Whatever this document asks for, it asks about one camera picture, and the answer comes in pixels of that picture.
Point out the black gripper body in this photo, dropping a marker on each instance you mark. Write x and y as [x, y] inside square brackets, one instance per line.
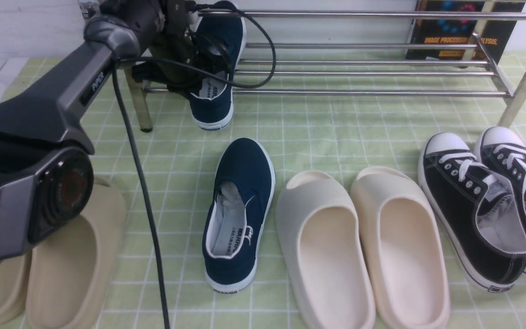
[176, 55]

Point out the navy canvas shoe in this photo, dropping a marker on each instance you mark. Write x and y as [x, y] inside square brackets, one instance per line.
[242, 196]
[221, 41]

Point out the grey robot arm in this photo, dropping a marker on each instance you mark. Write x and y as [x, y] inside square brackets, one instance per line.
[46, 177]

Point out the metal shoe rack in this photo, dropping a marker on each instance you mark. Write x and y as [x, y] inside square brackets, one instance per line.
[514, 98]

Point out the left cream foam slide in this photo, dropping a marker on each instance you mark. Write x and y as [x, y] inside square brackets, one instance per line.
[318, 231]

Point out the cream foam slide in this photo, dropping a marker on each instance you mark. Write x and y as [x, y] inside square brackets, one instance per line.
[402, 249]
[318, 231]

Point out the right tan foam slide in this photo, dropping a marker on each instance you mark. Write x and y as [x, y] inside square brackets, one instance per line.
[71, 269]

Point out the tan foam slide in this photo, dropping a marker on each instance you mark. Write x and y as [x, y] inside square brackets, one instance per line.
[14, 277]
[71, 269]

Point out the left tan foam slide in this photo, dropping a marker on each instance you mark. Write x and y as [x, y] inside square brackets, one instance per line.
[14, 277]

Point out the right cream foam slide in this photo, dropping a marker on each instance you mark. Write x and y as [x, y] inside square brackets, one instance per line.
[402, 249]

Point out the black image processing book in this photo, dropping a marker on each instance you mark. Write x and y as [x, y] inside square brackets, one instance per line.
[495, 34]

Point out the left black lace sneaker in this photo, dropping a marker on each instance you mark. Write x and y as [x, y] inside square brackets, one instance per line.
[477, 208]

